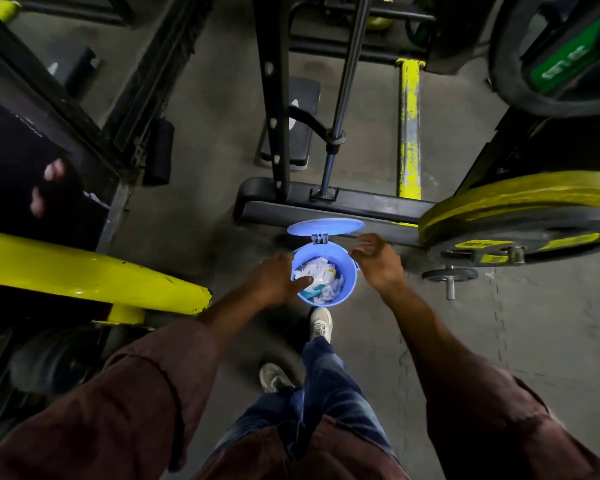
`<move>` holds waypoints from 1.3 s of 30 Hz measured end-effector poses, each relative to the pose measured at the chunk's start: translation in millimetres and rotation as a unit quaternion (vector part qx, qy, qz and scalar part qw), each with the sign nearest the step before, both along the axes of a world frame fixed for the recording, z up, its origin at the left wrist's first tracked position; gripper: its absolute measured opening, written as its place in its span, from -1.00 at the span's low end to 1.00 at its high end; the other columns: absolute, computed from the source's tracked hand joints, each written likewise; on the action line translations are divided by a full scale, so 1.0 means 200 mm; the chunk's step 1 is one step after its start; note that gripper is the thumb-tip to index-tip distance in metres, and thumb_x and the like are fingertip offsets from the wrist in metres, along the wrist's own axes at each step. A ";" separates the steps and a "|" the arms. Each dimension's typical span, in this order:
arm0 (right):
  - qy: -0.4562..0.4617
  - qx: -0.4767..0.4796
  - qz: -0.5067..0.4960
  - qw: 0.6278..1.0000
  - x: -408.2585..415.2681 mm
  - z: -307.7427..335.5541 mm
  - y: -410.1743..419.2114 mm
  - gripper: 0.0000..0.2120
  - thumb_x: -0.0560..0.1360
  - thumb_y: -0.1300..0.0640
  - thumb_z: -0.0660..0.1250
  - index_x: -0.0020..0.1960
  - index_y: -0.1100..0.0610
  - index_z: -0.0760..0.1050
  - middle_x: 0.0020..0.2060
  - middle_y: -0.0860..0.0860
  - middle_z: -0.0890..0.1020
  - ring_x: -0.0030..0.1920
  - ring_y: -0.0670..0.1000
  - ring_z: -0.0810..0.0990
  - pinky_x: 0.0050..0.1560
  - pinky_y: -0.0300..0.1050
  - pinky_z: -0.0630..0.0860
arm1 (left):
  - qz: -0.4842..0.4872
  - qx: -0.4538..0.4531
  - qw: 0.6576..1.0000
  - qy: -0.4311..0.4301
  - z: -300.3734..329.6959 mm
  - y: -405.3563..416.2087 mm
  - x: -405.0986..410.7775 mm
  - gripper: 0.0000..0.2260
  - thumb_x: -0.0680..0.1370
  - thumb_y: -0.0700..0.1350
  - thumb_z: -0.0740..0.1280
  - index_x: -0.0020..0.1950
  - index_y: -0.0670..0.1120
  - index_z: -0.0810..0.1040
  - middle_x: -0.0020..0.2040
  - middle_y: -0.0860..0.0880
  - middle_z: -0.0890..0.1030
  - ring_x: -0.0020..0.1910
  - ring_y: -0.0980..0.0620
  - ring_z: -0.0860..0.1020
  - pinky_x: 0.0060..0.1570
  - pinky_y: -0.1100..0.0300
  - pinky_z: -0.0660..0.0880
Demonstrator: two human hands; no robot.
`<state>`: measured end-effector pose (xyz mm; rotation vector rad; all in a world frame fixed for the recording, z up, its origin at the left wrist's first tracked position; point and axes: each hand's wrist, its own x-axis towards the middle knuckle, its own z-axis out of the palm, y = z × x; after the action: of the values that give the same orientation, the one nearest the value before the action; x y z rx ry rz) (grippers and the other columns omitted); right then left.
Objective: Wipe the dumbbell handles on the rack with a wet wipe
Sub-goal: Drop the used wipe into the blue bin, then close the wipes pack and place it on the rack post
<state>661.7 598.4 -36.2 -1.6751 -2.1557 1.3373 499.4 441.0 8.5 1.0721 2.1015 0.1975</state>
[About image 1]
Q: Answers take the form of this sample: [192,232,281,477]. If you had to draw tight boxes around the person's right hand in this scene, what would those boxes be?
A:
[349,233,409,295]

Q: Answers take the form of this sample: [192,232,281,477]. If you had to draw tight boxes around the person's left hand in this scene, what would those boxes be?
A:
[242,253,315,309]

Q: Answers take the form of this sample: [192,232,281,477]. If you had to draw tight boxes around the light blue plastic object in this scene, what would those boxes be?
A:
[286,218,366,308]

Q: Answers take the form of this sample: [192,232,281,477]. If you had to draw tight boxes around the black yellow dumbbell rack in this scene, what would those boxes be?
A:
[0,229,213,445]

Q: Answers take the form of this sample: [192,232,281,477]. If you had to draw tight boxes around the person's left forearm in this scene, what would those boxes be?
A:
[0,294,261,480]

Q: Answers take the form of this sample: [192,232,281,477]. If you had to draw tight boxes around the person's right forearm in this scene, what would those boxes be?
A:
[385,284,600,480]

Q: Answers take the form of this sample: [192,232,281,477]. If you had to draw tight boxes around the pile of used white wipes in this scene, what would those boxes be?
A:
[295,257,345,301]

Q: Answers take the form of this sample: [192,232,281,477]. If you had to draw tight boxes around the person's white shoe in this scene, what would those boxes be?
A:
[258,362,297,394]
[308,307,335,344]

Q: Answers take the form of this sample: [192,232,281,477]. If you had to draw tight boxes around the person's blue jeans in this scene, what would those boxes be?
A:
[209,337,399,461]

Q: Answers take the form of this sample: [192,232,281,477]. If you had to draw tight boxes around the small grey weight plate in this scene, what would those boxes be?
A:
[421,266,480,301]

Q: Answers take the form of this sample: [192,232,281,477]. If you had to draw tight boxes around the worn yellow metal bar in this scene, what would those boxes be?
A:
[395,58,426,201]

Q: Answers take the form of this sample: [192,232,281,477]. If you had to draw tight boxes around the black yellow rim weight plate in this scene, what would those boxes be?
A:
[418,170,600,268]

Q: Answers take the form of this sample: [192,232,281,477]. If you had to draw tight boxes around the grey steel guide rod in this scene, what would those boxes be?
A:
[317,0,373,198]

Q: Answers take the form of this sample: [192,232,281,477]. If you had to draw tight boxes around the black weight plate green label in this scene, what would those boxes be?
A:
[487,0,600,119]

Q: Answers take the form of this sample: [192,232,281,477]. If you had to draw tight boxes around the black barbell stand frame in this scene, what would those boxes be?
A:
[232,0,439,245]

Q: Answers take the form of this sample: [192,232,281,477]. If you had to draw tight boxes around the black plate storage frame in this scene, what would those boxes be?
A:
[455,107,600,195]

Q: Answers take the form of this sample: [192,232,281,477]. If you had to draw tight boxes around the gymnast wall poster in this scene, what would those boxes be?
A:
[0,94,121,253]

